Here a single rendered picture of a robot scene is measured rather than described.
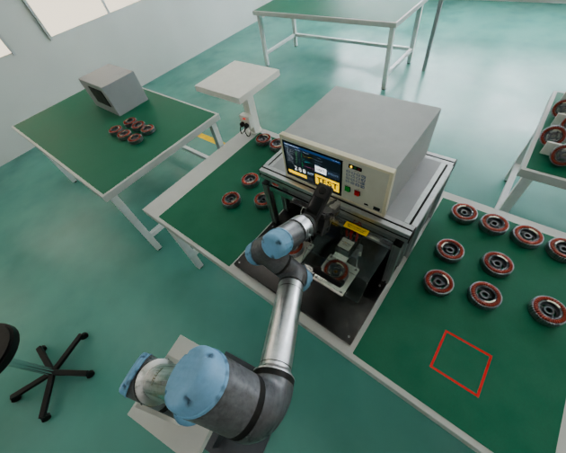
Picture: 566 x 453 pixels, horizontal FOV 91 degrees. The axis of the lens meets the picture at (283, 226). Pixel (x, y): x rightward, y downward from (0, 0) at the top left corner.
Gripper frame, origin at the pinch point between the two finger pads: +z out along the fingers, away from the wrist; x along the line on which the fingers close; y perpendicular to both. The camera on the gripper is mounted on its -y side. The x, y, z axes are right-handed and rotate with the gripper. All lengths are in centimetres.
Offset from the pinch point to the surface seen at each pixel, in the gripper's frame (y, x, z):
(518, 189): 9, 57, 123
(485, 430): 51, 70, -5
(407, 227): 3.8, 23.1, 9.4
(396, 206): 0.9, 16.2, 15.9
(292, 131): -16.1, -25.6, 4.4
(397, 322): 44, 34, 10
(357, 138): -18.8, -2.9, 10.3
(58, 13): -41, -468, 91
